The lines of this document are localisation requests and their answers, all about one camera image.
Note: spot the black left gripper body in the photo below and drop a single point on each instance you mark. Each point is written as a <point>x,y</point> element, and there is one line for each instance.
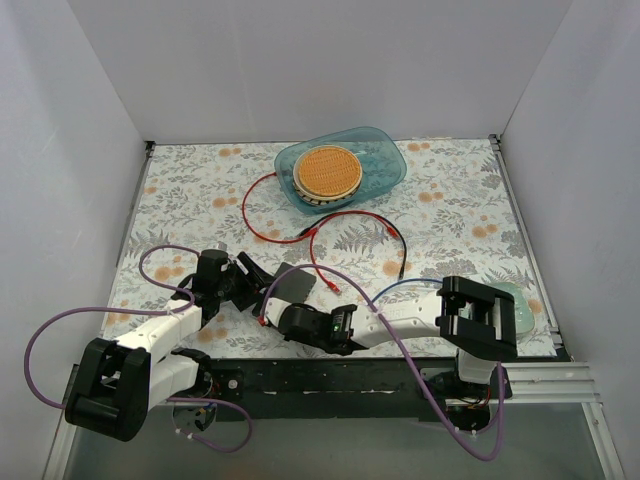
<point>242,282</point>

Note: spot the black network switch box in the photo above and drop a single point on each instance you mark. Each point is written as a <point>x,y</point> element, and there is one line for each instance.
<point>295,287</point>

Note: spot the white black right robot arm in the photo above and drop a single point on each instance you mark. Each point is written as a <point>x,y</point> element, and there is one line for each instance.
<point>479,320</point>

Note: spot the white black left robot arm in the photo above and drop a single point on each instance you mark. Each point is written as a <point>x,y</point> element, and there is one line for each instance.
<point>117,382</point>

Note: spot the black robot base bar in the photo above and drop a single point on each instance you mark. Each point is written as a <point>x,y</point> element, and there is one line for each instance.
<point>336,388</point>

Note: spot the teal plastic container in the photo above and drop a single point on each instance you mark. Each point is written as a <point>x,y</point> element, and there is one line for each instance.
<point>382,163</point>

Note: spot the orange woven round coaster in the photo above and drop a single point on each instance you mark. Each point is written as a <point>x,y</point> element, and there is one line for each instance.
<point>328,171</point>

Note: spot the floral patterned table mat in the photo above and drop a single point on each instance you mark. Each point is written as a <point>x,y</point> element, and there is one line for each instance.
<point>451,215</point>

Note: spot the light green square plate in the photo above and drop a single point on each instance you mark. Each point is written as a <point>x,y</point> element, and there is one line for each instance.
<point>524,317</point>

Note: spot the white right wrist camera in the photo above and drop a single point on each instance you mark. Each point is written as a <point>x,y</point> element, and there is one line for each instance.
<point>274,308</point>

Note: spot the aluminium frame rail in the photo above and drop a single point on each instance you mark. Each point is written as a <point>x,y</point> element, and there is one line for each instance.
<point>554,429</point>

